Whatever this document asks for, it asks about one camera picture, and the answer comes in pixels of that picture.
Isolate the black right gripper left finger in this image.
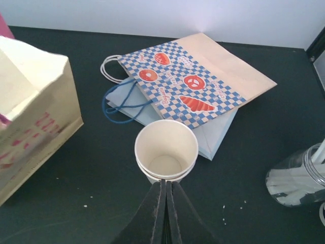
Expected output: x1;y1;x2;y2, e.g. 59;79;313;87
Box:
112;180;166;244

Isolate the light blue paper bag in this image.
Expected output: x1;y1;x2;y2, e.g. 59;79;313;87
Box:
103;78;237;160

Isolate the cream pink Cakes paper bag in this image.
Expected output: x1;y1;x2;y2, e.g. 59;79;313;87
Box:
1;20;83;203

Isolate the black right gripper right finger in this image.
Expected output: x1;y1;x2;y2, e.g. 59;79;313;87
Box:
167;181;219;243

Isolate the blue checkered bakery paper bag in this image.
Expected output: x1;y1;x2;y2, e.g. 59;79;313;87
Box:
106;33;276;129

